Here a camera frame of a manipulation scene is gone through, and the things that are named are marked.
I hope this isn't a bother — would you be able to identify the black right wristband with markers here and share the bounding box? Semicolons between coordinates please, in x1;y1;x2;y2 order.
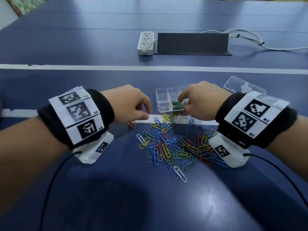
215;90;298;150

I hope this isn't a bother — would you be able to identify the person's left forearm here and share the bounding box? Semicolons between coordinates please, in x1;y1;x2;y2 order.
0;115;71;215

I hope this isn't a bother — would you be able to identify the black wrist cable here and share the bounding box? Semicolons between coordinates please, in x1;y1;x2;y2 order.
39;151;83;231
243;153;308;210

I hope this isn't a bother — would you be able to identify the white cable bundle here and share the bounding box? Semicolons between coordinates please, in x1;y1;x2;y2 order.
201;28;308;51

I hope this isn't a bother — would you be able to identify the person's left hand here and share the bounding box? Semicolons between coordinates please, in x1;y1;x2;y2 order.
101;85;152;124

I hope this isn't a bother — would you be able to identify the black wristband with markers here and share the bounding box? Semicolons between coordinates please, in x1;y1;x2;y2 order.
215;90;298;150
37;86;115;150

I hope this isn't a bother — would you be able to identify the pile of coloured paper clips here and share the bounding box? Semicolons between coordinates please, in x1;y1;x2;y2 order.
127;111;228;183

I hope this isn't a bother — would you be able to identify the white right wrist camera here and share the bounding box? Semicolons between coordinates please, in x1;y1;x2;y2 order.
208;132;251;169

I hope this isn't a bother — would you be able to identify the person's right hand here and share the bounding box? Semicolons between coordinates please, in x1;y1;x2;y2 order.
178;81;231;121

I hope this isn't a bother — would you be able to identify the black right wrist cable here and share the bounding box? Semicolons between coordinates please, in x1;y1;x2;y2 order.
243;153;308;210

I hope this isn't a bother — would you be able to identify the person's right forearm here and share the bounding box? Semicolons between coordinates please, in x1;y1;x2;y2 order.
265;115;308;182

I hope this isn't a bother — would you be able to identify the black folded board stand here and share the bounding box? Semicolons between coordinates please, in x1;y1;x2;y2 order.
153;33;233;56

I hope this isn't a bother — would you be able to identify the colourful wall picture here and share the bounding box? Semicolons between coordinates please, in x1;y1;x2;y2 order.
4;0;47;17

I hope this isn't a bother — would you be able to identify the short white plug cable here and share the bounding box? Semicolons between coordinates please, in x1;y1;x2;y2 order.
144;39;158;55

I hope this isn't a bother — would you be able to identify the white power strip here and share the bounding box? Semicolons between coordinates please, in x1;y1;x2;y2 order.
137;31;155;56

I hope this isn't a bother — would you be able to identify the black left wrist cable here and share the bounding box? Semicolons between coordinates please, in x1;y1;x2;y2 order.
39;151;83;231

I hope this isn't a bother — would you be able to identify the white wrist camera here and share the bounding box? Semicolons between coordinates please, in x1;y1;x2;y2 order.
73;131;114;164
208;132;251;169

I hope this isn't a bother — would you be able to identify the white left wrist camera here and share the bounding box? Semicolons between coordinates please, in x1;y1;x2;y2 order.
73;131;114;164

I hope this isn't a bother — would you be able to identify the clear plastic compartment box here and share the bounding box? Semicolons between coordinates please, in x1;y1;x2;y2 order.
155;86;191;113

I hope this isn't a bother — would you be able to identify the black left wristband with markers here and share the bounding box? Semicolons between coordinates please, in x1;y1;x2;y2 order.
37;86;115;150

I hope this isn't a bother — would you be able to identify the clear plastic box lid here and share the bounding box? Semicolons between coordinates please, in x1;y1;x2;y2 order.
223;76;267;95

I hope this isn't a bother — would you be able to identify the bunch of green paper clips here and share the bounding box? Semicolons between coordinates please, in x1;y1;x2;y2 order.
171;100;185;111

